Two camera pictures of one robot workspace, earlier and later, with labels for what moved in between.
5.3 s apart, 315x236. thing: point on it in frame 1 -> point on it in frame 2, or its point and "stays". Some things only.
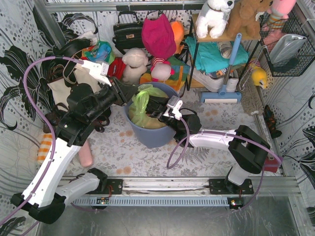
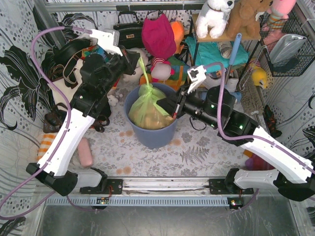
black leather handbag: x=128 y=33 stays
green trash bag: x=138 y=114 stays
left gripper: x=119 y=91 -> x=126 y=62
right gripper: x=159 y=111 -> x=179 y=105
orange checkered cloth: x=44 y=148 stays
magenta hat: x=158 y=37 stays
